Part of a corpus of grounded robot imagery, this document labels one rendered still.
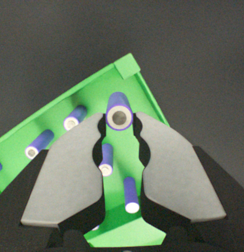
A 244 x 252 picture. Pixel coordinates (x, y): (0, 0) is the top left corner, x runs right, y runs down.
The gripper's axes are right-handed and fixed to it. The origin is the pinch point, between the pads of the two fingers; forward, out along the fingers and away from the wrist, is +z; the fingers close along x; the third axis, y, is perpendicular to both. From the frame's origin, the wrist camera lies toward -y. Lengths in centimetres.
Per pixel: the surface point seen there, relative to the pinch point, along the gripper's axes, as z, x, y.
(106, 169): 5.7, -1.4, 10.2
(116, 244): 17, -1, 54
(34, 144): 7.2, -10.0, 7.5
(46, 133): 11.2, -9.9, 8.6
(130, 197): 5.4, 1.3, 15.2
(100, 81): 14.4, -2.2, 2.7
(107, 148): 10.4, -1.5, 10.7
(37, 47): 48, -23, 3
